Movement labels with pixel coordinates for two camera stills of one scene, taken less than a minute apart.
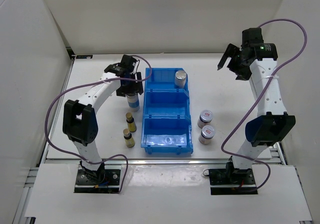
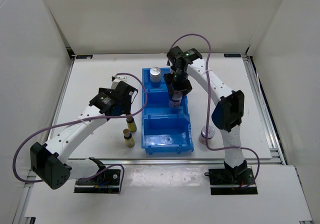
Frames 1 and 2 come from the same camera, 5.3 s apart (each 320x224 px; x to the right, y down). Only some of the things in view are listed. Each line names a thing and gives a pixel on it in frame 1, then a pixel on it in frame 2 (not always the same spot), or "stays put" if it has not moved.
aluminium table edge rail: [155, 161] stays put
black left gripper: [136, 88] to [127, 107]
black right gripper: [231, 51] to [186, 88]
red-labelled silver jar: [207, 132] stays put
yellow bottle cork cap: [130, 120] stays put
